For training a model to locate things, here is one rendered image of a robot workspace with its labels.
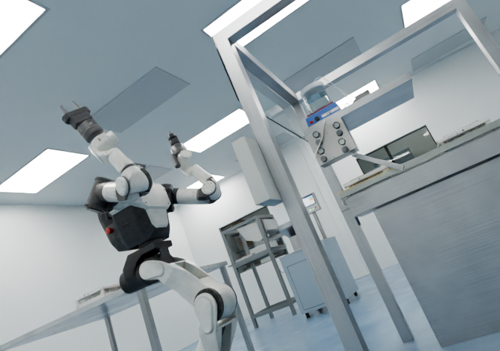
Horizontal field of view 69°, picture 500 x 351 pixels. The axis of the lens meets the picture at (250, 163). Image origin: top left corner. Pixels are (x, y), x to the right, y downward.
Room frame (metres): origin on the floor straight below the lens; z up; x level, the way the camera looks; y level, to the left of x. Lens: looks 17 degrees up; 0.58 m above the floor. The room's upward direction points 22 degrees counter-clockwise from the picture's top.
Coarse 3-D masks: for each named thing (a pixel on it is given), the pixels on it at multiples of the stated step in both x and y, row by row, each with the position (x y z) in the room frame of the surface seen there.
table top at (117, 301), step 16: (208, 272) 3.24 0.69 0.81; (160, 288) 2.86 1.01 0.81; (96, 304) 2.32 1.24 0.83; (112, 304) 2.62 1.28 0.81; (128, 304) 3.17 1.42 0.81; (64, 320) 2.43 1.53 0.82; (80, 320) 2.83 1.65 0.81; (96, 320) 3.47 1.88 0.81; (32, 336) 2.58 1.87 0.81; (48, 336) 3.14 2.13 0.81
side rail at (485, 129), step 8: (496, 120) 1.67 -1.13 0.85; (480, 128) 1.70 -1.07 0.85; (488, 128) 1.69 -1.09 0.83; (464, 136) 1.73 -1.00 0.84; (472, 136) 1.72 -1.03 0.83; (448, 144) 1.75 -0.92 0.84; (456, 144) 1.74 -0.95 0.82; (432, 152) 1.78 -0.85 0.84; (440, 152) 1.77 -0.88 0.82; (416, 160) 1.81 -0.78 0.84; (424, 160) 1.80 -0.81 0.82; (376, 176) 1.89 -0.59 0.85; (384, 176) 1.87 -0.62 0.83; (360, 184) 1.92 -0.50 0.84; (368, 184) 1.91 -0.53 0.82; (344, 192) 1.95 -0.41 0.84; (352, 192) 1.94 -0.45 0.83
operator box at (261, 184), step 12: (240, 144) 1.26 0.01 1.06; (252, 144) 1.30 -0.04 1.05; (240, 156) 1.27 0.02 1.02; (252, 156) 1.26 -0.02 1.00; (252, 168) 1.26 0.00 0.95; (264, 168) 1.32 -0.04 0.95; (252, 180) 1.27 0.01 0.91; (264, 180) 1.27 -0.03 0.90; (252, 192) 1.27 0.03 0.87; (264, 192) 1.26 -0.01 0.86; (276, 192) 1.34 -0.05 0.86; (264, 204) 1.30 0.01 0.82; (276, 204) 1.40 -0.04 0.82
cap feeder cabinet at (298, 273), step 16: (288, 256) 4.60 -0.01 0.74; (304, 256) 4.52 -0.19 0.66; (336, 256) 4.63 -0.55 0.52; (288, 272) 4.63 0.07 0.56; (304, 272) 4.55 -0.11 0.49; (336, 272) 4.41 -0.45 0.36; (304, 288) 4.58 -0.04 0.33; (352, 288) 4.67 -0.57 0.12; (304, 304) 4.61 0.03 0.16; (320, 304) 4.54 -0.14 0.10
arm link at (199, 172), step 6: (198, 168) 1.91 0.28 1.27; (198, 174) 1.90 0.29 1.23; (204, 174) 1.90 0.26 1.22; (210, 174) 1.91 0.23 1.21; (204, 180) 1.89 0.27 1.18; (210, 180) 1.86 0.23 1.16; (216, 180) 1.91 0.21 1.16; (216, 186) 1.87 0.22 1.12; (216, 192) 1.88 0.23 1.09; (216, 198) 1.94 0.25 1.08
